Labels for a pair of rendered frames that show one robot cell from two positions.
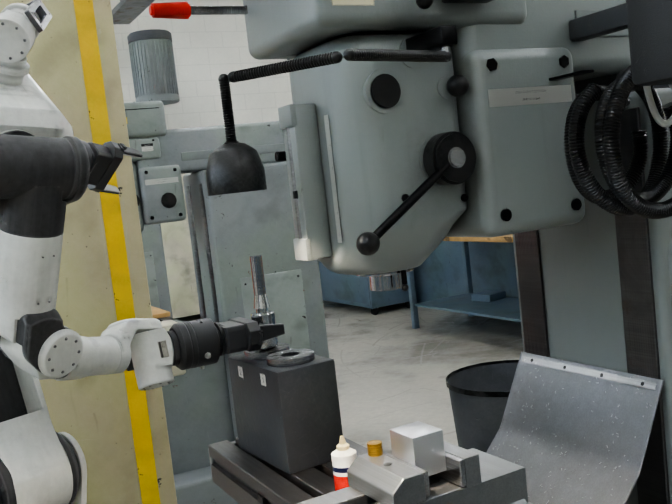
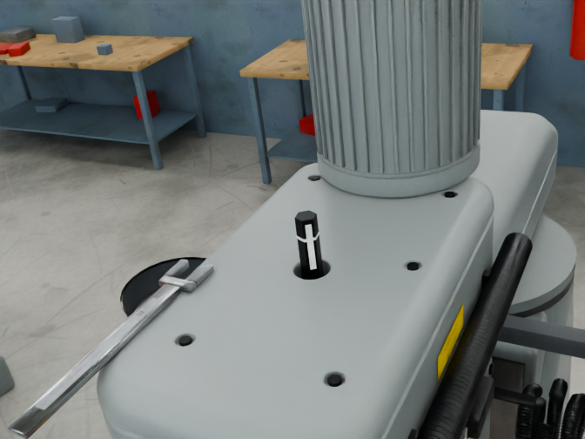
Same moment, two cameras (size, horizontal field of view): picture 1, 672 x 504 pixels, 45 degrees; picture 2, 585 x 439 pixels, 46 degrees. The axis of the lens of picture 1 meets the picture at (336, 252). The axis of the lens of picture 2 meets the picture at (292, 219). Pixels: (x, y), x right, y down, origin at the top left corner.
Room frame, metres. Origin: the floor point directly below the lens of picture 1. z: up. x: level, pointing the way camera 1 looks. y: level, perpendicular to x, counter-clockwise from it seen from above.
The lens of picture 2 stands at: (0.69, 0.24, 2.27)
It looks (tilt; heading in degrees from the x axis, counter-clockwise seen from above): 29 degrees down; 328
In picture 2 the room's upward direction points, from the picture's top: 8 degrees counter-clockwise
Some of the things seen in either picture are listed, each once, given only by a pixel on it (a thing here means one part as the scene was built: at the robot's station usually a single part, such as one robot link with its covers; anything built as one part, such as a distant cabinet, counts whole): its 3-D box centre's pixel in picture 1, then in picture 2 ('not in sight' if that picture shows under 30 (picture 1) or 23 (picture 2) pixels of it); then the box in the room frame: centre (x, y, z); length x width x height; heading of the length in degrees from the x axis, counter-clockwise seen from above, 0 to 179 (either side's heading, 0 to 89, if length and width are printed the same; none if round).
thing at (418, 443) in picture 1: (417, 449); not in sight; (1.13, -0.08, 1.05); 0.06 x 0.05 x 0.06; 28
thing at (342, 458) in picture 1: (345, 469); not in sight; (1.26, 0.02, 0.99); 0.04 x 0.04 x 0.11
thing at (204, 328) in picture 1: (220, 339); not in sight; (1.53, 0.24, 1.17); 0.13 x 0.12 x 0.10; 29
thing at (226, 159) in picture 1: (234, 167); not in sight; (1.00, 0.11, 1.47); 0.07 x 0.07 x 0.06
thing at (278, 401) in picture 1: (283, 402); not in sight; (1.53, 0.13, 1.03); 0.22 x 0.12 x 0.20; 30
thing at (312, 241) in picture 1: (305, 182); not in sight; (1.11, 0.03, 1.44); 0.04 x 0.04 x 0.21; 27
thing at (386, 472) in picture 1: (386, 478); not in sight; (1.10, -0.04, 1.02); 0.12 x 0.06 x 0.04; 28
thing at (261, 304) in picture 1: (258, 284); not in sight; (1.58, 0.16, 1.26); 0.03 x 0.03 x 0.11
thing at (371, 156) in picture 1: (375, 156); not in sight; (1.17, -0.07, 1.47); 0.21 x 0.19 x 0.32; 27
